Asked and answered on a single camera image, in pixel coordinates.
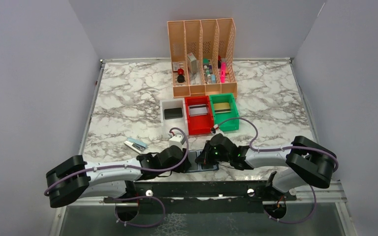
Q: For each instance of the white box in organizer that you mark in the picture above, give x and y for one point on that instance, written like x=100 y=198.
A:
x=192 y=63

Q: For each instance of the green plastic bin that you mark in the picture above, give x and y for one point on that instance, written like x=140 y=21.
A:
x=231 y=125

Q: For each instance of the black card from holder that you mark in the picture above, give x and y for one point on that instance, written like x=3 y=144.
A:
x=172 y=113

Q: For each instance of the pink highlighter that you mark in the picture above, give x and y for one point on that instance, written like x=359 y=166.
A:
x=222 y=72

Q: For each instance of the gold card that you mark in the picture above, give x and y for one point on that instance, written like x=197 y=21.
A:
x=223 y=107

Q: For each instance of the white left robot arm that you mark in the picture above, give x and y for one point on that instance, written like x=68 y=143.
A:
x=75 y=178

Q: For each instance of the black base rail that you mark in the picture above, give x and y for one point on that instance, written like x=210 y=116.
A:
x=198 y=197

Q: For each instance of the navy blue card holder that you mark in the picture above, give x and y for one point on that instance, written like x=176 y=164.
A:
x=195 y=158

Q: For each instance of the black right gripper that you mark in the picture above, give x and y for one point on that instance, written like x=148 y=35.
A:
x=204 y=157

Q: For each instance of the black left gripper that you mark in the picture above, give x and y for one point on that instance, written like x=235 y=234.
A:
x=183 y=168

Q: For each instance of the light blue stapler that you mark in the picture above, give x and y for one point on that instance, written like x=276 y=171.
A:
x=136 y=145

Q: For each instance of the white plastic bin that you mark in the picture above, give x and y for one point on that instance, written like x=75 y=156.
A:
x=167 y=124

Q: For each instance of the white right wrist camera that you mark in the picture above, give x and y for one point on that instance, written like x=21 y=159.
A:
x=215 y=129

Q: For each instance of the silver card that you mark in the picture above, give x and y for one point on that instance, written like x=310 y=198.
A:
x=198 y=110

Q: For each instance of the red and black stamp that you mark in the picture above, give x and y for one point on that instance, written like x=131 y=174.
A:
x=180 y=77

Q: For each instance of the peach desk file organizer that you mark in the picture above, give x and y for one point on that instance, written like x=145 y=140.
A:
x=212 y=41

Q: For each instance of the red plastic bin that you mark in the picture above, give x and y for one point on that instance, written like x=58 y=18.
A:
x=199 y=125

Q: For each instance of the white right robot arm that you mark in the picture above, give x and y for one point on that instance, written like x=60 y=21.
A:
x=306 y=162

